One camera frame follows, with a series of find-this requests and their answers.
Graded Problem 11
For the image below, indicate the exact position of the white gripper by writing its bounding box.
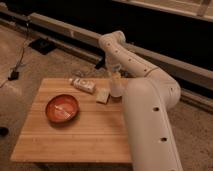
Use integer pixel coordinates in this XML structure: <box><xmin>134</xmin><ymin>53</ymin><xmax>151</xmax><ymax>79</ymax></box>
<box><xmin>109</xmin><ymin>72</ymin><xmax>124</xmax><ymax>98</ymax></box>

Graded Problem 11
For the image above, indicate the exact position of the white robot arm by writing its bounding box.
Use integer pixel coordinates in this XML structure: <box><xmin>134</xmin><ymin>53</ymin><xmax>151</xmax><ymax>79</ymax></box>
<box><xmin>99</xmin><ymin>31</ymin><xmax>183</xmax><ymax>171</ymax></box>

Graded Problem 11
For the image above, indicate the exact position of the pale rectangular eraser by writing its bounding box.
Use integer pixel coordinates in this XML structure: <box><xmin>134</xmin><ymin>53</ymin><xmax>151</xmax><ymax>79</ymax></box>
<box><xmin>96</xmin><ymin>88</ymin><xmax>109</xmax><ymax>104</ymax></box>

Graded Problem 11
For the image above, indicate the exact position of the red-brown ceramic bowl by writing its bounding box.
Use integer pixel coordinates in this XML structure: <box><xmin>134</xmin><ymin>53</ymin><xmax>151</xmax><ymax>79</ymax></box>
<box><xmin>45</xmin><ymin>94</ymin><xmax>79</xmax><ymax>123</ymax></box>

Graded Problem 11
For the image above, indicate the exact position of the wooden cutting board table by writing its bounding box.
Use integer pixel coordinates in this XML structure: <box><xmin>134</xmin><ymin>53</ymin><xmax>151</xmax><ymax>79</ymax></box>
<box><xmin>11</xmin><ymin>78</ymin><xmax>131</xmax><ymax>163</ymax></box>

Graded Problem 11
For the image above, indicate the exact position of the black floor plate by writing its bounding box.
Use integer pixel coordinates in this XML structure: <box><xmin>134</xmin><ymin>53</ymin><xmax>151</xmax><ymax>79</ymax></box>
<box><xmin>29</xmin><ymin>38</ymin><xmax>56</xmax><ymax>55</ymax></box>

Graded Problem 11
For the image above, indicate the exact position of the black power adapter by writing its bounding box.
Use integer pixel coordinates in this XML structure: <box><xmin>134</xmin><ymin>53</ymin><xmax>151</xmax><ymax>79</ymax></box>
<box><xmin>8</xmin><ymin>71</ymin><xmax>19</xmax><ymax>81</ymax></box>

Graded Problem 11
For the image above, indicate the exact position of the long metal floor rail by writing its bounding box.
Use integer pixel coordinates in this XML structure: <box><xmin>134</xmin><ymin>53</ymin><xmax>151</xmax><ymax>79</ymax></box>
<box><xmin>0</xmin><ymin>3</ymin><xmax>213</xmax><ymax>112</ymax></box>

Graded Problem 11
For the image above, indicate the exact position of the black cable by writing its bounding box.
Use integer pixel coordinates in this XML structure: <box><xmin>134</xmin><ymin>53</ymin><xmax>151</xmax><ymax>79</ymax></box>
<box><xmin>14</xmin><ymin>19</ymin><xmax>32</xmax><ymax>73</ymax></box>

